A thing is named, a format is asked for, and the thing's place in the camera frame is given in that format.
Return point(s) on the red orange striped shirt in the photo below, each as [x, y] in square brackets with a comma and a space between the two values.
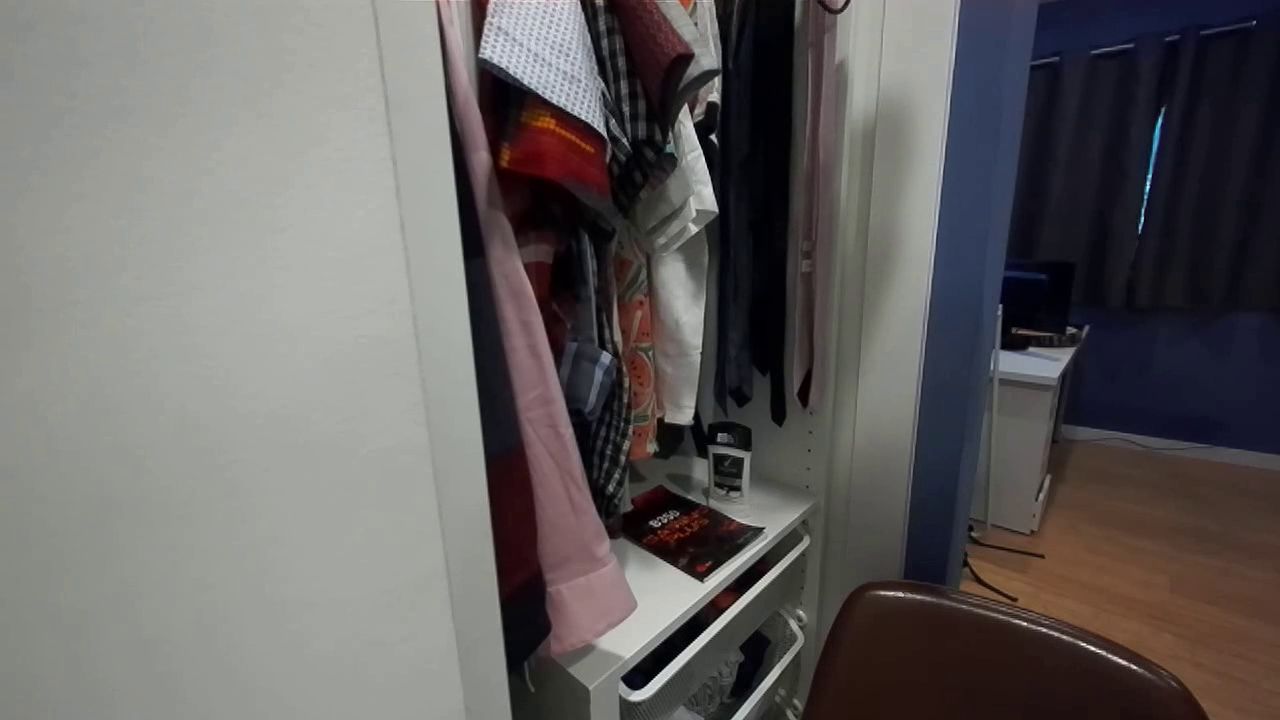
[553, 149]

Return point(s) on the maroon shirt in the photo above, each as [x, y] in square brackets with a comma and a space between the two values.
[653, 47]

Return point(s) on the small black white box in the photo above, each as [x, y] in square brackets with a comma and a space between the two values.
[728, 466]

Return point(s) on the narrow light pink garment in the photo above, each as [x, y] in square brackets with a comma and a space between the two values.
[811, 203]

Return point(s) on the white dotted shirt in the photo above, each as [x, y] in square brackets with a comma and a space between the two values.
[546, 54]

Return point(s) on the white desk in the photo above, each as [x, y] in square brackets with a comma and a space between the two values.
[1021, 425]

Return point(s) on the large pink shirt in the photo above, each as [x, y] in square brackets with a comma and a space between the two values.
[553, 504]

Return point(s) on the brown leather chair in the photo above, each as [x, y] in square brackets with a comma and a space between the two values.
[987, 662]

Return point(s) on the dark hanging garments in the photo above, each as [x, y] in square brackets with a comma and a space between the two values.
[755, 212]

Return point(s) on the white drawer unit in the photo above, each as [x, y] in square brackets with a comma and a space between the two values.
[665, 603]

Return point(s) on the black white plaid shirt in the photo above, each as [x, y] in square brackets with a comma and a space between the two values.
[626, 121]

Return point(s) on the dark monitor on desk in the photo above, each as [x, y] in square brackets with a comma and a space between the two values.
[1039, 303]

